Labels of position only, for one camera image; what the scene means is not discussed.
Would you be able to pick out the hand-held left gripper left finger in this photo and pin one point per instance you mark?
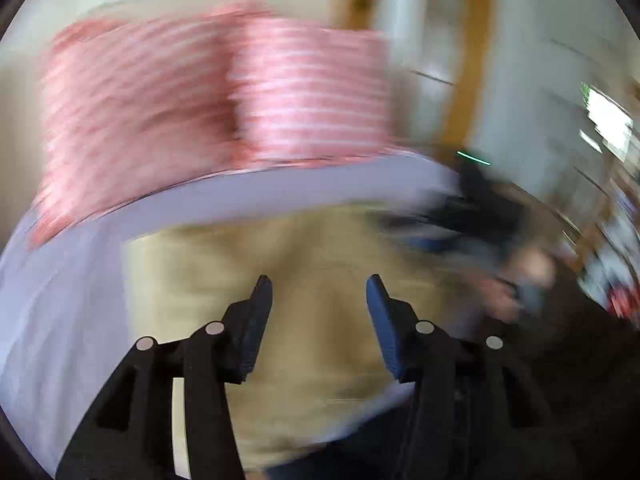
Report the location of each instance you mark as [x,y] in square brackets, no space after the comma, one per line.
[256,330]

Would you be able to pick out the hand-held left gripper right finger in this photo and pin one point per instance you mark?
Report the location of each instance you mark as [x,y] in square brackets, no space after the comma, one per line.
[382,330]

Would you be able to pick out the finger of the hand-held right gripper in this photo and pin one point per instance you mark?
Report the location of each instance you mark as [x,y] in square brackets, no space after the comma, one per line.
[415,225]

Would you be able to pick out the beige pants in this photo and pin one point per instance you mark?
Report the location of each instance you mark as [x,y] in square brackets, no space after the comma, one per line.
[310,310]

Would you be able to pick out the person's right hand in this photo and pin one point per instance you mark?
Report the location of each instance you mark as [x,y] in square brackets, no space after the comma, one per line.
[515,280]

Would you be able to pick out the pink striped pillow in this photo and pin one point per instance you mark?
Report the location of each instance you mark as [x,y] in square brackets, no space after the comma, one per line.
[310,90]
[135,125]

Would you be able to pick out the lavender bed sheet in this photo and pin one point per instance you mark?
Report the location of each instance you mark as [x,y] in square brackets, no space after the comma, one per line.
[60,285]

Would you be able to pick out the wooden door frame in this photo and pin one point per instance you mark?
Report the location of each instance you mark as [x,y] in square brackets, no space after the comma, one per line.
[462,55]

